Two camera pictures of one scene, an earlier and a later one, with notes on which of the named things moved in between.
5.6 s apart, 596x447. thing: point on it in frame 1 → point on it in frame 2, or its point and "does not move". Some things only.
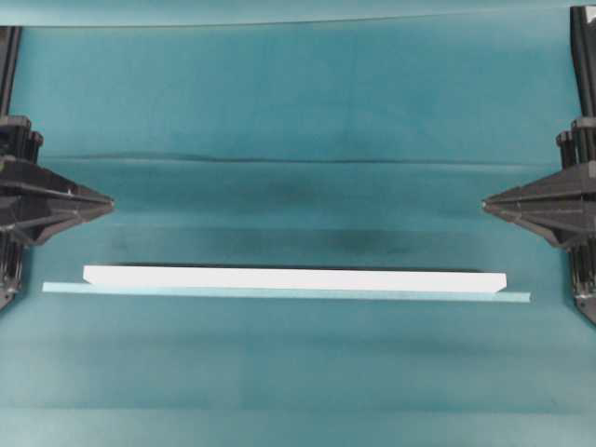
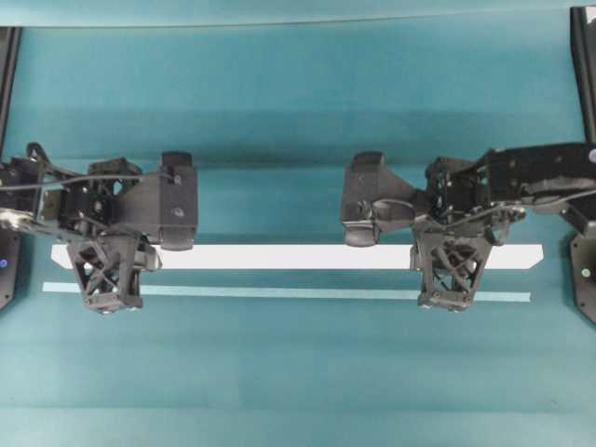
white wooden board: [243, 276] → [309, 256]
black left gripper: [36, 204] → [167, 198]
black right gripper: [561, 206] → [388, 202]
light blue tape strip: [322, 292] does not move
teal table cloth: [353, 145] does not move
